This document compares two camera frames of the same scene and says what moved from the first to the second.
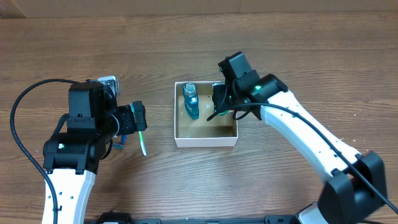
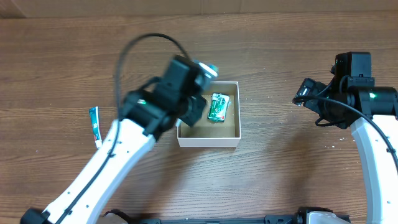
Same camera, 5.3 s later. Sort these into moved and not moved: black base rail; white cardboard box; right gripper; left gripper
Moved: right gripper; left gripper
Not moved: black base rail; white cardboard box
